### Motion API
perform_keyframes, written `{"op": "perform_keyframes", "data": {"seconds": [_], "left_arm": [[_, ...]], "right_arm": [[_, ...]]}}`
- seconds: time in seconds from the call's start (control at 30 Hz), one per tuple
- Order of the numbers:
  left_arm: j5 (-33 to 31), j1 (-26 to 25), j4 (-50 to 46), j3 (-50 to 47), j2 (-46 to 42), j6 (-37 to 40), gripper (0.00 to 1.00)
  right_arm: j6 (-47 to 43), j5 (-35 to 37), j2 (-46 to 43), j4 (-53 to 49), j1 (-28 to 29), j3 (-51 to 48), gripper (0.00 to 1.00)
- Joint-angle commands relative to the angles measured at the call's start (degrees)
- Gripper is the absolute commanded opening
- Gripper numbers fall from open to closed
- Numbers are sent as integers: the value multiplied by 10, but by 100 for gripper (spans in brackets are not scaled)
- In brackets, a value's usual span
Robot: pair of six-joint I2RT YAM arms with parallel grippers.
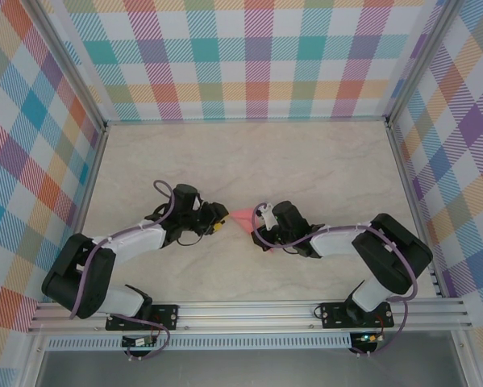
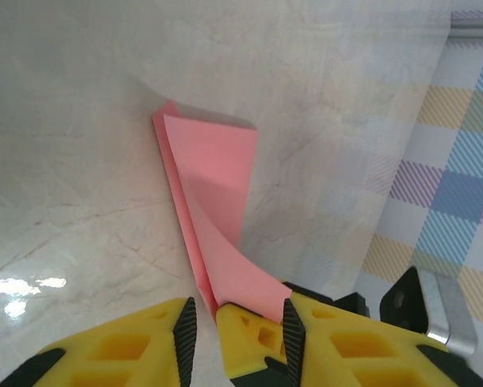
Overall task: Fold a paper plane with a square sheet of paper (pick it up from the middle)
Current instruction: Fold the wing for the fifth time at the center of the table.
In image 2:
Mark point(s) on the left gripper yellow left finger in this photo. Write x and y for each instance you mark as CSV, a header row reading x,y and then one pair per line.
x,y
116,346

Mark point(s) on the aluminium frame corner post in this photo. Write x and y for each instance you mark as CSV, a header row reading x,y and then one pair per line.
x,y
479,32

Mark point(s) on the pink paper sheet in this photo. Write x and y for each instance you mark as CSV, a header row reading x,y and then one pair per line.
x,y
217,173

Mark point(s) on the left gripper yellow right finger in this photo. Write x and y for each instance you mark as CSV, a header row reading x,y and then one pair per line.
x,y
354,342

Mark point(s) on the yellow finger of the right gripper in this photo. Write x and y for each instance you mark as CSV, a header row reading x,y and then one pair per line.
x,y
249,334

